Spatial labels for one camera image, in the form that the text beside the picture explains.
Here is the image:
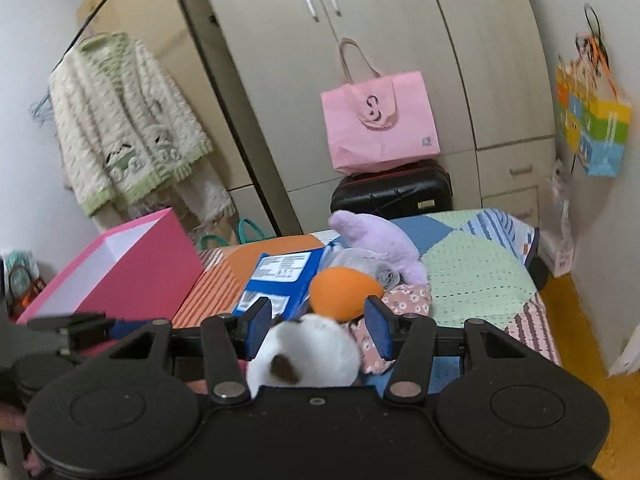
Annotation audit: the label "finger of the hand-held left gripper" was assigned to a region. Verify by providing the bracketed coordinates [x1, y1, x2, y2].
[57, 317, 132, 358]
[26, 312, 108, 333]

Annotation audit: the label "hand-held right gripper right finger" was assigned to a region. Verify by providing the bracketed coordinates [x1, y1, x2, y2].
[364, 296, 538, 406]

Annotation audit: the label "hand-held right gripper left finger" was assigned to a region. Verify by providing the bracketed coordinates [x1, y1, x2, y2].
[100, 297, 274, 405]

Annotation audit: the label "blue wet wipes packet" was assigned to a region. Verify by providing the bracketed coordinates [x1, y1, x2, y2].
[235, 246, 331, 322]

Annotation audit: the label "white plush toy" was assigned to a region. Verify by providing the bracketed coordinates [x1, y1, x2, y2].
[246, 312, 361, 396]

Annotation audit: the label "pink cardboard box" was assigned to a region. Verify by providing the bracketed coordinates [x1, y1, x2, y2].
[15, 207, 206, 328]

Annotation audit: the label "pink floral cloth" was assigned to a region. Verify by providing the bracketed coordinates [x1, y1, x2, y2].
[350, 282, 433, 375]

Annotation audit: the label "woven basket bag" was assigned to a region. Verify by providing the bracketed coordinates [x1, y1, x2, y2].
[5, 265, 46, 318]

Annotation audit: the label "orange plush toy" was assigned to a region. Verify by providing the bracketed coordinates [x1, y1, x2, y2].
[308, 266, 386, 323]

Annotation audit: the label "clear plastic bag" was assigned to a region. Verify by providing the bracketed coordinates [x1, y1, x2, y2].
[320, 245, 401, 291]

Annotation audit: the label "white and green plastic bag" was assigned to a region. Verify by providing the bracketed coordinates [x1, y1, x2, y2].
[2, 249, 41, 281]

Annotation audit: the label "purple plush toy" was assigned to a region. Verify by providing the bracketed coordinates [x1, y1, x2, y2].
[328, 210, 431, 286]

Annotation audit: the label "patchwork blanket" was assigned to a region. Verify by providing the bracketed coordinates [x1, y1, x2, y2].
[170, 207, 563, 391]

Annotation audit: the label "black suitcase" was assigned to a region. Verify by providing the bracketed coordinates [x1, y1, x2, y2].
[330, 160, 453, 221]

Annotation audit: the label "cream fluffy garment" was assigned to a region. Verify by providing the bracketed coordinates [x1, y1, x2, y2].
[95, 160, 236, 231]

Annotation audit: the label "pink tote bag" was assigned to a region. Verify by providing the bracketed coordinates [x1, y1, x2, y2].
[320, 37, 441, 176]

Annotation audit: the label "white paper tags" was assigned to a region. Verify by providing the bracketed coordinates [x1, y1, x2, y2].
[545, 159, 576, 276]

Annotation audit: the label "blue clothes hangers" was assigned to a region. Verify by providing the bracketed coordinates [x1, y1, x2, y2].
[29, 87, 57, 130]

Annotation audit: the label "cream and green fluffy cardigan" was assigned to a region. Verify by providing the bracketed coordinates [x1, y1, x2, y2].
[47, 31, 215, 218]

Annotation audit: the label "colourful gift bag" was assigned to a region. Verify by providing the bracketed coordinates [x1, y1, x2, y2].
[555, 5, 632, 178]

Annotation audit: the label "black clothes rack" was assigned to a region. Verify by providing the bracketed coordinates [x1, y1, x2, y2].
[50, 0, 148, 81]

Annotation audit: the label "beige wardrobe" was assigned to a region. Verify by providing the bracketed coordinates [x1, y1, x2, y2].
[77, 0, 558, 241]

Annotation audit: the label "teal handled bag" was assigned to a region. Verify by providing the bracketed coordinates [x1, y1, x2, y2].
[197, 217, 276, 251]

